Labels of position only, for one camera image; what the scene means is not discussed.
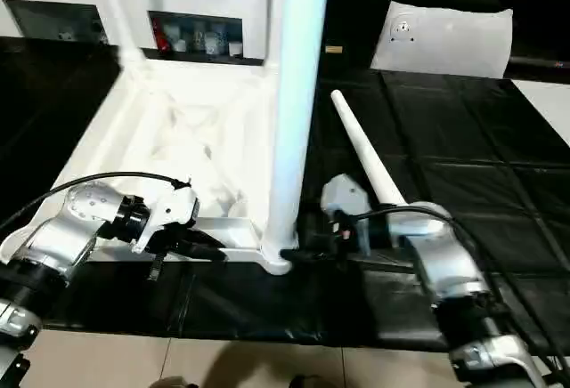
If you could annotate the flat white board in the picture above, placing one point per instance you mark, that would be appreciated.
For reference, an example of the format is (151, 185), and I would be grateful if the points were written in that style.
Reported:
(548, 108)

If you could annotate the white plastic table leg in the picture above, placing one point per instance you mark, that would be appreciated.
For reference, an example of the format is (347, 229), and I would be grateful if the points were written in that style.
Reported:
(294, 94)
(120, 14)
(370, 152)

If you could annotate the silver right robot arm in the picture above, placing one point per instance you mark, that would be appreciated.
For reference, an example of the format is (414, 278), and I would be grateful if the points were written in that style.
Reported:
(436, 263)

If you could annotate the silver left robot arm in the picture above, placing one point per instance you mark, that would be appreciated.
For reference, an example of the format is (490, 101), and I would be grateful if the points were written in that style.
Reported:
(58, 241)

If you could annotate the small tan label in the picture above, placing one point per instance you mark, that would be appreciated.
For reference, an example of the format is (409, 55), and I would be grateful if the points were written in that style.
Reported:
(334, 49)

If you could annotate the white cabinet with glass doors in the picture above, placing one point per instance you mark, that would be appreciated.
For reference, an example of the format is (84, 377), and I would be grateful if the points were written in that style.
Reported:
(53, 5)

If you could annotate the white plastic table top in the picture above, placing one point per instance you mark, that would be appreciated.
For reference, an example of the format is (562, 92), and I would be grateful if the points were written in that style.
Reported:
(178, 139)

